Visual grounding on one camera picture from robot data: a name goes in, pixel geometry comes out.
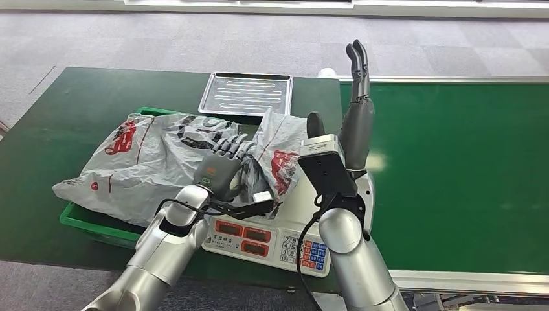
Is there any green conveyor belt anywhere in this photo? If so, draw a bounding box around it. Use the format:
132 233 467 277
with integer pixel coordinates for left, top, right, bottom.
339 76 549 298

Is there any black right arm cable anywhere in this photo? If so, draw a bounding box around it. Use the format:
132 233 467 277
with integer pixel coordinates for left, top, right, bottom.
295 193 341 311

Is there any silver metal tray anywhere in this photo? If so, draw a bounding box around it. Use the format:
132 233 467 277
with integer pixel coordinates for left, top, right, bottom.
197 72 294 117

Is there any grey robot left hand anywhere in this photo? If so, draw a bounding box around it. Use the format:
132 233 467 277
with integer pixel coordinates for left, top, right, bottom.
193 133 256 203

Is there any large grey plastic mailer package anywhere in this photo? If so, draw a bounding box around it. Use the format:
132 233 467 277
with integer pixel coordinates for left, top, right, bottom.
52 113 243 228

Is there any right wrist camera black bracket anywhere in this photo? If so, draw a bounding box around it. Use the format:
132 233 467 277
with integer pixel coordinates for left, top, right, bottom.
297 134 359 199

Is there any green plastic bin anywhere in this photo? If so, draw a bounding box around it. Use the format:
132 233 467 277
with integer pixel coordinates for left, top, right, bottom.
59 106 183 251

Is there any small grey plastic mailer package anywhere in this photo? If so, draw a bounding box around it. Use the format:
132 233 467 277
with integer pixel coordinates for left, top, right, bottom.
239 108 308 212

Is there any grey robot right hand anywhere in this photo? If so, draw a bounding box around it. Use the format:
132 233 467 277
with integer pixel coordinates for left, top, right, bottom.
306 39 375 172

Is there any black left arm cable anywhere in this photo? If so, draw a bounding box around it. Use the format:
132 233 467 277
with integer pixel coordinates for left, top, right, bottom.
154 197 226 217

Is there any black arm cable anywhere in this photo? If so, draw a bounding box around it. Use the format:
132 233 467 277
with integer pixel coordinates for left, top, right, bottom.
295 193 341 311
154 197 226 217

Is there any wrist camera black bracket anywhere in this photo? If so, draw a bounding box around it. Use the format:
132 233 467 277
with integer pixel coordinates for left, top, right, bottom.
209 190 276 222
297 134 359 199

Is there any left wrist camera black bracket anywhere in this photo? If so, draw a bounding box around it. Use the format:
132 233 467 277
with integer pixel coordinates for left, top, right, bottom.
209 190 276 222

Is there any white electronic weighing scale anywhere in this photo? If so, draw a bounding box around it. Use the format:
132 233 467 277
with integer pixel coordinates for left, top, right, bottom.
201 170 333 279

